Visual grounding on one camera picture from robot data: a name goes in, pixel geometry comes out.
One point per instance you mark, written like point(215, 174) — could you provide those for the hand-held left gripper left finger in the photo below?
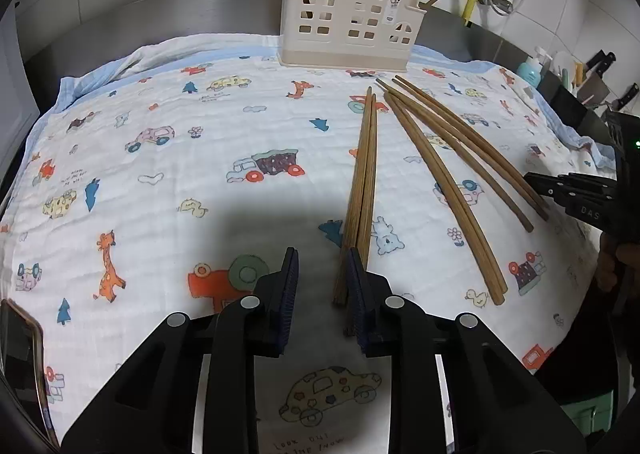
point(289, 304)

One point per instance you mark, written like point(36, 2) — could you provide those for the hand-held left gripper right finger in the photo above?
point(356, 304)

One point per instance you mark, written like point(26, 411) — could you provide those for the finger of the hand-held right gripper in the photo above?
point(582, 211)
point(565, 184)

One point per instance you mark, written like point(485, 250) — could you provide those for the cream plastic utensil holder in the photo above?
point(340, 44)

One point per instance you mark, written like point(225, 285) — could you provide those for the person's right hand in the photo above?
point(606, 264)

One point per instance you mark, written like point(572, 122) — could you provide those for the teal soap pump bottle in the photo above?
point(530, 72)

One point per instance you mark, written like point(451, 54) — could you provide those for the cartoon printed white blanket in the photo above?
point(175, 214)

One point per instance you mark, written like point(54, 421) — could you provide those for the metal angle valve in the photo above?
point(500, 2)

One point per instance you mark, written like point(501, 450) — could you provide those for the green plastic crate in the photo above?
point(590, 416)

